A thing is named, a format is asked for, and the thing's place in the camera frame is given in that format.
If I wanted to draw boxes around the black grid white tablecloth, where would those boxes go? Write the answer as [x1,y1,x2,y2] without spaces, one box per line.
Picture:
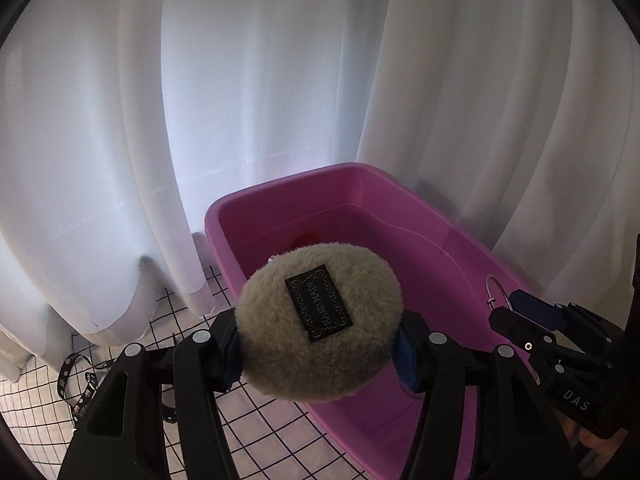
[0,232,396,480]

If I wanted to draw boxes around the purple plastic basin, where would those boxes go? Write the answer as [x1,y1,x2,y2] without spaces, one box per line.
[204,161,566,471]

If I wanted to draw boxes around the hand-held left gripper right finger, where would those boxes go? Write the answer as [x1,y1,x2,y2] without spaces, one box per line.
[395,310,583,480]

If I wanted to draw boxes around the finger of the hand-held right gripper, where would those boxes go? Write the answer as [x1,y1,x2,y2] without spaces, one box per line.
[510,290,566,331]
[489,307,556,361]

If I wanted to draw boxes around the person's right hand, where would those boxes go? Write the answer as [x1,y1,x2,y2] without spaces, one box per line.
[562,407,631,480]

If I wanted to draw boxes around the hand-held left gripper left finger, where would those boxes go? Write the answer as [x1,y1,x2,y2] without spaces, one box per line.
[57,310,246,480]

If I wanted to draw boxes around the white sheer curtain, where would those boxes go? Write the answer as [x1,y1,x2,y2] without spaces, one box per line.
[0,0,640,386]

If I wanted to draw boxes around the black studded strap choker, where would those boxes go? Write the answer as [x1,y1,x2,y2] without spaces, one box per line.
[56,352,101,423]

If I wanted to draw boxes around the fluffy beige pouch with label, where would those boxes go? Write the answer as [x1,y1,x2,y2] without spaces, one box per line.
[235,242,405,403]

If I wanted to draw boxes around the small thin silver hoop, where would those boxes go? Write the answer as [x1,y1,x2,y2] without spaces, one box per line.
[485,275,526,318]

